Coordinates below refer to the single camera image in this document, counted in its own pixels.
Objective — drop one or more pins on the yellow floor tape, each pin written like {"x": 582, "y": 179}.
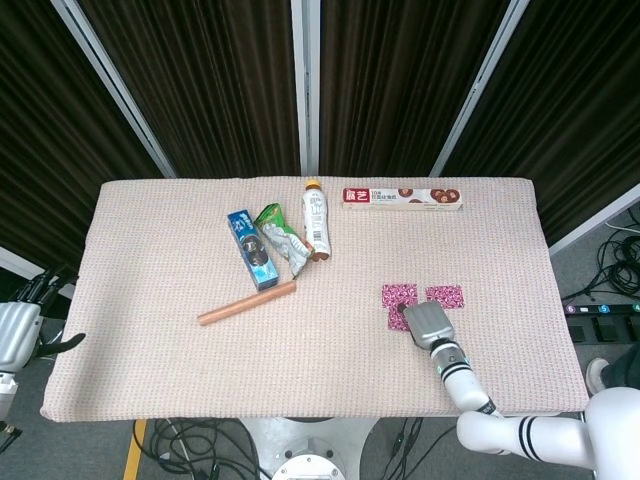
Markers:
{"x": 135, "y": 450}

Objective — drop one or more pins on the grey shoe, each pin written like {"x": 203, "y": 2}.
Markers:
{"x": 596, "y": 377}

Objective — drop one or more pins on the dark curtain panel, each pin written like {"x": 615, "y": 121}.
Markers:
{"x": 575, "y": 125}
{"x": 400, "y": 90}
{"x": 50, "y": 150}
{"x": 200, "y": 90}

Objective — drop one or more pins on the white frame post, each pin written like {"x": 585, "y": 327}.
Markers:
{"x": 595, "y": 225}
{"x": 475, "y": 95}
{"x": 115, "y": 95}
{"x": 20, "y": 262}
{"x": 306, "y": 100}

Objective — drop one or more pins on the green silver snack bag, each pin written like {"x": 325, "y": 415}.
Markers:
{"x": 282, "y": 240}

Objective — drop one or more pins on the pink woven tablecloth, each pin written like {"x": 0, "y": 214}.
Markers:
{"x": 300, "y": 360}

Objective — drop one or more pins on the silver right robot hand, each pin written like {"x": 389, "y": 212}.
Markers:
{"x": 429, "y": 324}

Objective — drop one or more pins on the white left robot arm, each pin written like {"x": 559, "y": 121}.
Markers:
{"x": 5, "y": 395}

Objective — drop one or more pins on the blue cookie box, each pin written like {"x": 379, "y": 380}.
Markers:
{"x": 252, "y": 250}

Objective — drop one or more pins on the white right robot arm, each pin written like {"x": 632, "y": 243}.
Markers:
{"x": 462, "y": 385}

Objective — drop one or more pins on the white bottle yellow cap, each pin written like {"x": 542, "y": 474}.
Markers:
{"x": 316, "y": 220}

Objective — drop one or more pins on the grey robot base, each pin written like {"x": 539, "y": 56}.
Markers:
{"x": 310, "y": 450}

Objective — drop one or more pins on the long red white box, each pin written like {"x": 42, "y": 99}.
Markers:
{"x": 400, "y": 197}

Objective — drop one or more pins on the wooden rolling pin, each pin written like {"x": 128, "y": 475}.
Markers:
{"x": 245, "y": 303}

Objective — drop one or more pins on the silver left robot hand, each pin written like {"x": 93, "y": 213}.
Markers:
{"x": 17, "y": 335}

